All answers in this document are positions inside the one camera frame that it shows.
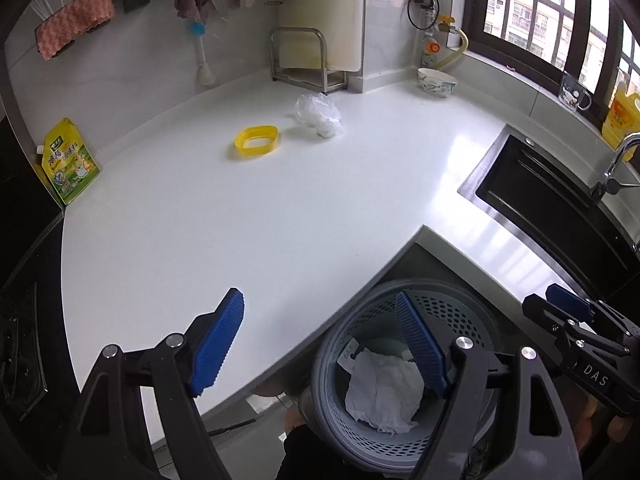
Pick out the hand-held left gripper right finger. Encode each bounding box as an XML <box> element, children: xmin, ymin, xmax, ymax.
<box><xmin>395</xmin><ymin>291</ymin><xmax>583</xmax><ymax>480</ymax></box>

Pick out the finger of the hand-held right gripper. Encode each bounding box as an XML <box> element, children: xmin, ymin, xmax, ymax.
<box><xmin>546</xmin><ymin>284</ymin><xmax>640</xmax><ymax>343</ymax></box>
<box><xmin>522</xmin><ymin>296</ymin><xmax>640</xmax><ymax>358</ymax></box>

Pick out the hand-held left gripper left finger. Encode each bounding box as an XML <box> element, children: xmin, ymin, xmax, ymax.
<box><xmin>57</xmin><ymin>287</ymin><xmax>246</xmax><ymax>480</ymax></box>

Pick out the grey perforated waste basket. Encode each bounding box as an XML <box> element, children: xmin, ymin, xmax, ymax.
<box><xmin>298</xmin><ymin>280</ymin><xmax>506</xmax><ymax>476</ymax></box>

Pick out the person's right hand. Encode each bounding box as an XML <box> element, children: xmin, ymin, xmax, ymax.
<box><xmin>572</xmin><ymin>390</ymin><xmax>634</xmax><ymax>453</ymax></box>

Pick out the crumpled white paper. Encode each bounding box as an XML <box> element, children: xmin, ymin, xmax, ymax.
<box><xmin>345</xmin><ymin>350</ymin><xmax>426</xmax><ymax>435</ymax></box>

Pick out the white paper tag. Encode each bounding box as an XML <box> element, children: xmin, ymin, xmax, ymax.
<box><xmin>337</xmin><ymin>338</ymin><xmax>371</xmax><ymax>376</ymax></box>

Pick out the black kitchen sink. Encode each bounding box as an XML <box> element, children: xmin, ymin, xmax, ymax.
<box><xmin>457</xmin><ymin>125</ymin><xmax>640</xmax><ymax>306</ymax></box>

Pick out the person's black clothing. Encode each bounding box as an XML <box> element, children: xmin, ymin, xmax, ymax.
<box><xmin>281</xmin><ymin>422</ymin><xmax>341</xmax><ymax>480</ymax></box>

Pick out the metal faucet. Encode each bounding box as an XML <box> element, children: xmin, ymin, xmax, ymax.
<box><xmin>590</xmin><ymin>132</ymin><xmax>640</xmax><ymax>202</ymax></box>

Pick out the yellow oil bottle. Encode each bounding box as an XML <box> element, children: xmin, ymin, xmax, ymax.
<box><xmin>601</xmin><ymin>82</ymin><xmax>640</xmax><ymax>150</ymax></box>

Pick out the black cooktop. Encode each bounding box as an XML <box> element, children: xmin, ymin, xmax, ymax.
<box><xmin>0</xmin><ymin>240</ymin><xmax>66</xmax><ymax>411</ymax></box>

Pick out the printed glass mug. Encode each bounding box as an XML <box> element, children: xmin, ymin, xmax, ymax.
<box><xmin>559</xmin><ymin>72</ymin><xmax>594</xmax><ymax>111</ymax></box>

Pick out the green yellow pouch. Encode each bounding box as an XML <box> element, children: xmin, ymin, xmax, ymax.
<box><xmin>39</xmin><ymin>117</ymin><xmax>101</xmax><ymax>206</ymax></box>

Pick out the clear plastic bag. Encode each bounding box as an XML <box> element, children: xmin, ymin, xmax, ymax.
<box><xmin>293</xmin><ymin>93</ymin><xmax>346</xmax><ymax>139</ymax></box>

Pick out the patterned white bowl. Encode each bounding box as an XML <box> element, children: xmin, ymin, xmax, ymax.
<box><xmin>417</xmin><ymin>67</ymin><xmax>458</xmax><ymax>100</ymax></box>

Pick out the metal board rack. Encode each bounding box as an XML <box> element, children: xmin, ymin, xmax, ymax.
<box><xmin>269</xmin><ymin>27</ymin><xmax>349</xmax><ymax>94</ymax></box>

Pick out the blue white bottle brush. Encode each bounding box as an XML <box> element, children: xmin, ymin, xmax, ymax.
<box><xmin>187</xmin><ymin>17</ymin><xmax>216</xmax><ymax>86</ymax></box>

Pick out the black framed window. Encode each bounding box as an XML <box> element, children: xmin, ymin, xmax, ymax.
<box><xmin>462</xmin><ymin>0</ymin><xmax>640</xmax><ymax>107</ymax></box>

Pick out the gas pipe with valve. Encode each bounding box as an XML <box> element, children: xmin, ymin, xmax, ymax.
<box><xmin>407</xmin><ymin>0</ymin><xmax>458</xmax><ymax>57</ymax></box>

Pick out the pink sponge cloth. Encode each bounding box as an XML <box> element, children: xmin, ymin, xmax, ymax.
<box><xmin>34</xmin><ymin>0</ymin><xmax>117</xmax><ymax>61</ymax></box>

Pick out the white cutting board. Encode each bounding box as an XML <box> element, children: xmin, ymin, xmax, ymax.
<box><xmin>277</xmin><ymin>0</ymin><xmax>366</xmax><ymax>74</ymax></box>

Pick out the yellow plastic ring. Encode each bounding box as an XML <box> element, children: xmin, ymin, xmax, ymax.
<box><xmin>233</xmin><ymin>124</ymin><xmax>280</xmax><ymax>157</ymax></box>

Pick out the yellow hose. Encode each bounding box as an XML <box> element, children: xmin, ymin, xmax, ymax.
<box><xmin>432</xmin><ymin>27</ymin><xmax>471</xmax><ymax>69</ymax></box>

